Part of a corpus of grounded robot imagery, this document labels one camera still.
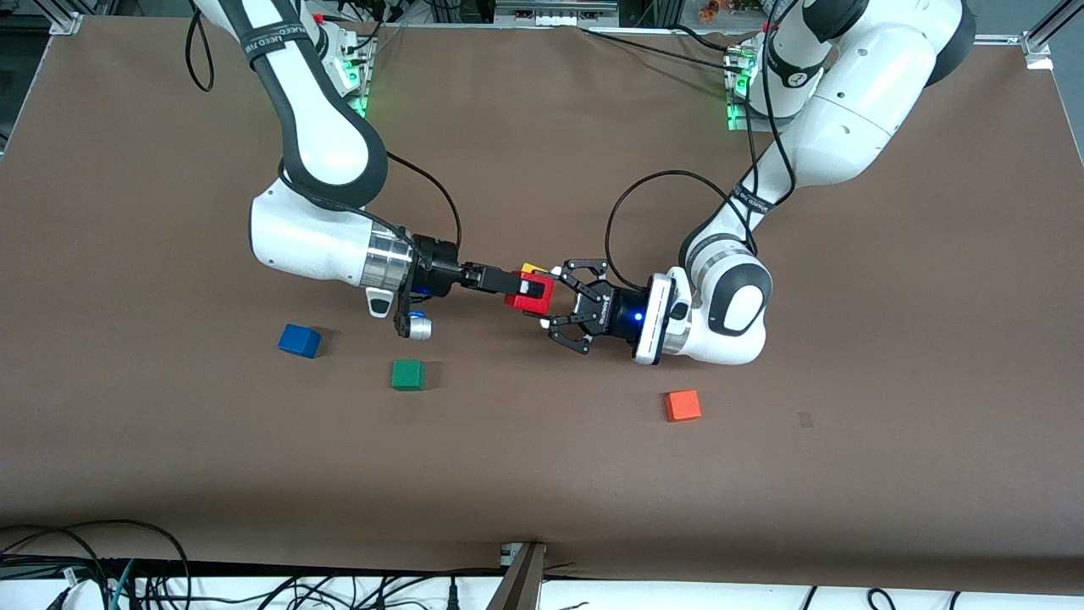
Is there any long looped black cable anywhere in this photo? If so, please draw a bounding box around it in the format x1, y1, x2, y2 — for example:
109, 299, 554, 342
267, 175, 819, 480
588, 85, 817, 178
0, 519, 192, 610

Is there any teal cable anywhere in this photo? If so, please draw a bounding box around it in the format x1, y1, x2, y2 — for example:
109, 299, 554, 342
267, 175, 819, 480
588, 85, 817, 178
106, 559, 136, 610

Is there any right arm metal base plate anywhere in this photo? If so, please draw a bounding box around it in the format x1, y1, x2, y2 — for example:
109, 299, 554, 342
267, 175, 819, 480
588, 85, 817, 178
337, 34, 373, 119

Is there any grey power strip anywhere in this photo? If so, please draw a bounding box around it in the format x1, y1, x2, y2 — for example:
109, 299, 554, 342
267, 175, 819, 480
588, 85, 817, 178
495, 0, 619, 26

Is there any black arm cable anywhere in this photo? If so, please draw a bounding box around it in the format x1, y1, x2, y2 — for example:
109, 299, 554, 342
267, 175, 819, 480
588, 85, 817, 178
605, 0, 799, 291
186, 8, 463, 255

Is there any red cube block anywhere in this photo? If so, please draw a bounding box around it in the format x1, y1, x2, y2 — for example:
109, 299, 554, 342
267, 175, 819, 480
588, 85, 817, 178
505, 275, 556, 317

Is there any grey metal post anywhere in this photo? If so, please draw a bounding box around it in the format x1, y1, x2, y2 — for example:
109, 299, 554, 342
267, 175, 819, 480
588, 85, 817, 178
487, 542, 547, 610

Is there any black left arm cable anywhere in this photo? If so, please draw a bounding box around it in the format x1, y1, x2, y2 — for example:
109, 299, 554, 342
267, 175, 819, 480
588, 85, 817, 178
605, 0, 799, 291

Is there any blue cube block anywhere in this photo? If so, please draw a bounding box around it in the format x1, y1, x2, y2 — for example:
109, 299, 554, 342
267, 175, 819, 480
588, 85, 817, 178
278, 324, 322, 359

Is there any short black table cable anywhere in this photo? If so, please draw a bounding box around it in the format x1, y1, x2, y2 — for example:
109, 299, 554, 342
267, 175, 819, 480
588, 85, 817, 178
669, 24, 746, 55

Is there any long black table cable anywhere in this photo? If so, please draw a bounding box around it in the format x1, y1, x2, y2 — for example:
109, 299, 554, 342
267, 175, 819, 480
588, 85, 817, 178
583, 28, 744, 74

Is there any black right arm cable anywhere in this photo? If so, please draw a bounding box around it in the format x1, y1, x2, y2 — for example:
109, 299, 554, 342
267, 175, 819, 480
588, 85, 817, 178
186, 8, 463, 255

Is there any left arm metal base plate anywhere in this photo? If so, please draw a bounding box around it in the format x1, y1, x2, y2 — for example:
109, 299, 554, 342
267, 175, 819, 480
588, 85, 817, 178
727, 47, 776, 134

